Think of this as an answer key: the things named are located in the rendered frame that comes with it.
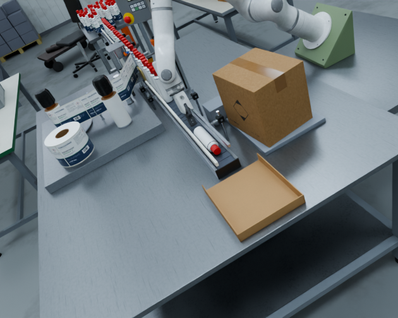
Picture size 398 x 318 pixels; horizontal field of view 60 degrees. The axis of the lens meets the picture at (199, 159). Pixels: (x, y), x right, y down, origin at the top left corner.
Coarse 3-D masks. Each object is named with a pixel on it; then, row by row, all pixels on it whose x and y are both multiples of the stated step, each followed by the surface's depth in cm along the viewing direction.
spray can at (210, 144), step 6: (198, 126) 156; (198, 132) 153; (204, 132) 151; (198, 138) 152; (204, 138) 148; (210, 138) 146; (204, 144) 147; (210, 144) 144; (216, 144) 144; (210, 150) 145; (216, 150) 141
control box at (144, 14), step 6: (120, 0) 178; (126, 0) 178; (138, 0) 177; (144, 0) 176; (120, 6) 181; (126, 6) 180; (126, 12) 182; (138, 12) 181; (144, 12) 180; (132, 18) 184; (138, 18) 183; (144, 18) 183; (150, 18) 183; (126, 24) 187; (132, 24) 186
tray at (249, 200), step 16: (240, 176) 137; (256, 176) 134; (272, 176) 131; (208, 192) 136; (224, 192) 133; (240, 192) 130; (256, 192) 127; (272, 192) 125; (288, 192) 122; (224, 208) 127; (240, 208) 124; (256, 208) 122; (272, 208) 119; (288, 208) 115; (240, 224) 119; (256, 224) 113; (240, 240) 113
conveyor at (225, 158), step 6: (174, 102) 192; (174, 108) 187; (180, 114) 180; (186, 120) 174; (186, 126) 169; (186, 132) 166; (192, 132) 163; (192, 138) 160; (222, 150) 145; (216, 156) 144; (222, 156) 142; (228, 156) 141; (222, 162) 140; (228, 162) 138
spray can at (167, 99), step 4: (156, 76) 185; (156, 80) 185; (160, 84) 186; (160, 88) 188; (164, 88) 188; (160, 92) 191; (164, 92) 190; (164, 96) 191; (168, 96) 191; (164, 100) 194; (168, 100) 193; (172, 100) 194
